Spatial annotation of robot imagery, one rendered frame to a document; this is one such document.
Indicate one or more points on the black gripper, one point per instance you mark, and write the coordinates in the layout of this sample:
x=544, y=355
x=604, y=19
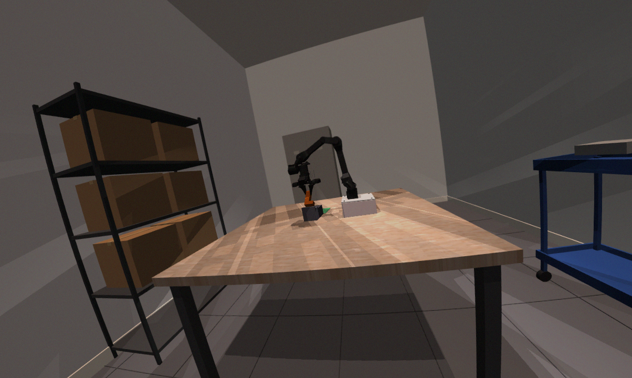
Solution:
x=311, y=183

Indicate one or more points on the orange l-shaped part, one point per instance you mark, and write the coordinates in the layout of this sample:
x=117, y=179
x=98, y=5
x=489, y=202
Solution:
x=308, y=201

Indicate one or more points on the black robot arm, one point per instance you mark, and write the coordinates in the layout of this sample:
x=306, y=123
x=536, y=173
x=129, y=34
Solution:
x=303, y=156

